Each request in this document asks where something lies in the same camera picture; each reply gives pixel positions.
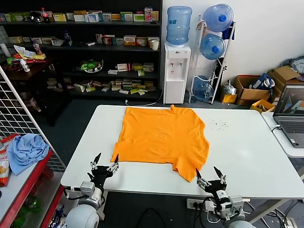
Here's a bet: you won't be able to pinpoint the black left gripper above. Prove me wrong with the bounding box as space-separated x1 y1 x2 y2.
87 152 120 189

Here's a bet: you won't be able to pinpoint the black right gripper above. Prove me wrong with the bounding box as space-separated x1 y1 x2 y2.
195 166 230 198

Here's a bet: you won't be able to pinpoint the orange t-shirt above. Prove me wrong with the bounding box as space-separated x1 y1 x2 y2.
111 104 210 183

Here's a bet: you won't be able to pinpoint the pile of striped clothes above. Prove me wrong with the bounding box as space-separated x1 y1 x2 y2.
281 55 304 75

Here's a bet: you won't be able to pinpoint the large white table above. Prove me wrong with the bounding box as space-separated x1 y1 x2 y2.
60 104 304 200

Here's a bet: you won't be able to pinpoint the blue white plastic package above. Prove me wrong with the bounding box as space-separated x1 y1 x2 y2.
50 203 72 228

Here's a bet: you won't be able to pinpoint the small white side table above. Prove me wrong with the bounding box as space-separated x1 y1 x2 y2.
261 111 304 159

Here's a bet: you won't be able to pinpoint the light blue crumpled cloth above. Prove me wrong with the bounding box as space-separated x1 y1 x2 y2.
7 133 50 176

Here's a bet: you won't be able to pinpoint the orange yellow carton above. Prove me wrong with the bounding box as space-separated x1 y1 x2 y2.
222 93 238 104

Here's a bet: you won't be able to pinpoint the green plastic bottle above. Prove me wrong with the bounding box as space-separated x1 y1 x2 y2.
24 195 44 213

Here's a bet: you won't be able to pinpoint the white floor power strip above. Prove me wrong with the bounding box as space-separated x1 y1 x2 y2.
281 217 296 228

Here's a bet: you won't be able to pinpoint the yellow plastic bin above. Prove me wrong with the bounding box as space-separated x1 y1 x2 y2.
250 99 276 114

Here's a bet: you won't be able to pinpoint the blue water jug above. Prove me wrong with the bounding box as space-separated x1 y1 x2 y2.
202 3 235 33
199 33 226 60
192 75 214 101
165 6 193 47

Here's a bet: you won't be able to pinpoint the silvery crumpled bag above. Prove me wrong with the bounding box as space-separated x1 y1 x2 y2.
221 79 238 96

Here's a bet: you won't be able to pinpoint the grey open laptop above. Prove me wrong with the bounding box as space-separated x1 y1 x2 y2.
272 83 304 149

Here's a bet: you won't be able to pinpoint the bowl of green packets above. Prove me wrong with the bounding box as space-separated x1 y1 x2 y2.
76 59 105 73

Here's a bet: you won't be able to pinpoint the red and white snack bag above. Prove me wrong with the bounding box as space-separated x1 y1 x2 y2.
0 133 20 149

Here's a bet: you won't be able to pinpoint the white metal jug rack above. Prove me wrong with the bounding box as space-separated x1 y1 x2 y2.
188 14 237 105

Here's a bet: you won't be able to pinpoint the orange snack bag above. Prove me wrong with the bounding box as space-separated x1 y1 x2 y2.
0 148 10 188

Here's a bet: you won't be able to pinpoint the white water dispenser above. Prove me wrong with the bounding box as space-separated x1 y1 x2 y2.
163 42 192 105

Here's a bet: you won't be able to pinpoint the blue and white bag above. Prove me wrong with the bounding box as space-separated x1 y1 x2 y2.
249 73 276 91

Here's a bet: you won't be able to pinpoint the black shelving unit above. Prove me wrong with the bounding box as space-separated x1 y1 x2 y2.
0 0 163 101

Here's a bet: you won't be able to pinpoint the dark wooden table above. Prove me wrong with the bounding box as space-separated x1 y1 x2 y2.
0 56 72 127

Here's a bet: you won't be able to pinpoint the yellow orange medicine box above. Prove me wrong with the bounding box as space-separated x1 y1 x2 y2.
123 35 137 47

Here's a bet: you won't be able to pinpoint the small white bottle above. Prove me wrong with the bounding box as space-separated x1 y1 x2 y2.
20 58 31 73

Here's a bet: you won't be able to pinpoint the tan cardboard box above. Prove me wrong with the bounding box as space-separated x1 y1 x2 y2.
267 66 301 95

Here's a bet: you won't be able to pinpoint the blue drink bottle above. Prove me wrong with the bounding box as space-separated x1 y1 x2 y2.
63 29 73 47

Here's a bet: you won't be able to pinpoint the yellow white medicine box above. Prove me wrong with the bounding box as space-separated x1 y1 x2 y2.
52 13 68 23
147 37 160 48

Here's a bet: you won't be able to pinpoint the yellow and white papers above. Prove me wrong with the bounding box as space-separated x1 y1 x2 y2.
13 44 47 61

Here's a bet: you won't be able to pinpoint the purple drink bottle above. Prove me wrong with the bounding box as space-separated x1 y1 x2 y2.
32 39 43 55

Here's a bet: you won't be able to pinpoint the dark blue hanging cloth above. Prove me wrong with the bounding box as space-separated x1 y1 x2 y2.
221 20 237 41

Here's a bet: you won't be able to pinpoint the white paper roll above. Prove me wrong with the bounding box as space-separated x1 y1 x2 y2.
0 43 12 57

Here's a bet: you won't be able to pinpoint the tall pink carton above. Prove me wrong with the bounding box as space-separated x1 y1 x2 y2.
144 7 153 23

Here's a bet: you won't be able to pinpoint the cola bottle red cap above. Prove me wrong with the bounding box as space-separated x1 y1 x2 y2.
40 7 51 24

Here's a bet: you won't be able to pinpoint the shiny black bowl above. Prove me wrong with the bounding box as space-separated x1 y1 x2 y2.
29 10 44 23

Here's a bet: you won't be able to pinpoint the row of green boxes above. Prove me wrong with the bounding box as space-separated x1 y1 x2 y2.
9 12 31 22

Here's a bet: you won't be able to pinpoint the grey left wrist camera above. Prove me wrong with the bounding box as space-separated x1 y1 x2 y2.
80 181 96 195

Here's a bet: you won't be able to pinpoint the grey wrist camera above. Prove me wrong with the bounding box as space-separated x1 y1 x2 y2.
228 195 246 215
80 181 96 195

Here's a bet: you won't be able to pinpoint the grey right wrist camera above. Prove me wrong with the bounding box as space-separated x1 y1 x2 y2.
228 195 246 215

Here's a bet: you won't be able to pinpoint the black floor cable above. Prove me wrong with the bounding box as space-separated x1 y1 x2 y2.
132 208 167 228

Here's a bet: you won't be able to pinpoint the white power cable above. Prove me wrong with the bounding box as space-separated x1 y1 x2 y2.
125 88 165 107

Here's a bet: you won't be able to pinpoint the white wire grid panel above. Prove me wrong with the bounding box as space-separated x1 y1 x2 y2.
0 65 67 173

